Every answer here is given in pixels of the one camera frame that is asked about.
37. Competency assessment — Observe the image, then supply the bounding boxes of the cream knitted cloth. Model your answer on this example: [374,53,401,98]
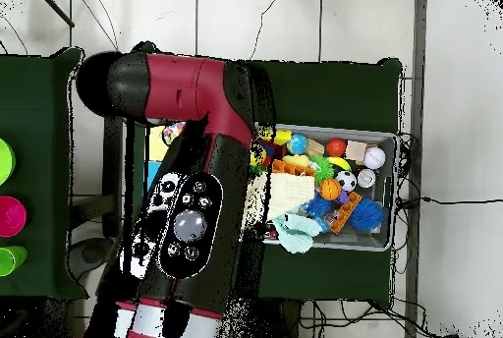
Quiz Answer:
[245,172,316,223]

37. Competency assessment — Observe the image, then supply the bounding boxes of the polka dot paper wrapper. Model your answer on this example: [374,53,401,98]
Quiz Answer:
[161,121,187,146]

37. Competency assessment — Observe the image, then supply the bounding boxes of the wooden box with three holes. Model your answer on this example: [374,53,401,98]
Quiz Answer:
[141,123,178,197]

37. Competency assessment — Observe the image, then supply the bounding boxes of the green spiky ball with eyes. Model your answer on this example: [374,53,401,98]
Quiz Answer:
[309,154,336,183]

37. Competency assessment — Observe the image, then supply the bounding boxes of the light blue cloth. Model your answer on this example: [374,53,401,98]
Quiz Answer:
[272,212,323,254]

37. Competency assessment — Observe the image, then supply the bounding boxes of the small orange basketball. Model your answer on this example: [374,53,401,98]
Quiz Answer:
[318,177,342,201]

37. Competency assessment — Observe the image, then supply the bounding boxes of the orange red ball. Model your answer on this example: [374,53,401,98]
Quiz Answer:
[325,138,348,158]

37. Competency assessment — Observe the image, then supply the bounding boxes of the small soccer ball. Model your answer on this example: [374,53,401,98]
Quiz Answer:
[334,170,358,193]

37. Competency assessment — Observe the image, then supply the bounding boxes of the dark green table cloth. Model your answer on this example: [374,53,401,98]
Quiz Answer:
[123,41,404,310]
[0,47,88,301]

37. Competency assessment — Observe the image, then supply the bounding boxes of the blue spiky ball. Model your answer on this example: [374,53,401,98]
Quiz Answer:
[349,197,384,232]

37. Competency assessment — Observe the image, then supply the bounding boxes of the small white baseball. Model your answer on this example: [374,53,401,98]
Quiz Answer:
[363,145,387,170]

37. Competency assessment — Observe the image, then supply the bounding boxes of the black upright panel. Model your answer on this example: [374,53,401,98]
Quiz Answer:
[102,117,124,239]

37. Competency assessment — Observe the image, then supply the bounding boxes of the grey stand foot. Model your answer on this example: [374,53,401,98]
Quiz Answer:
[68,237,116,280]

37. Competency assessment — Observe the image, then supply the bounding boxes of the pink plastic cup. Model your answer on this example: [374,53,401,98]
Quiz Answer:
[0,195,28,238]

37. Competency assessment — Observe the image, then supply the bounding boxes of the neon green plastic cup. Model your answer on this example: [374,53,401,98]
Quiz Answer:
[0,138,17,187]
[0,245,29,277]

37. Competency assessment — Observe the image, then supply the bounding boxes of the black pole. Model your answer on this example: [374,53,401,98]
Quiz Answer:
[32,0,76,28]

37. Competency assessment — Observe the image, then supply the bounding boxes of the shallow wire mesh bin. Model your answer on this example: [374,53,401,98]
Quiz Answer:
[251,121,399,253]

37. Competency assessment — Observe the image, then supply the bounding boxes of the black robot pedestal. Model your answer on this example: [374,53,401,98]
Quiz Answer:
[258,298,302,338]

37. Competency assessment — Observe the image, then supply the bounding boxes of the black floor cable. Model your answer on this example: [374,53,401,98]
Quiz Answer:
[394,196,503,206]

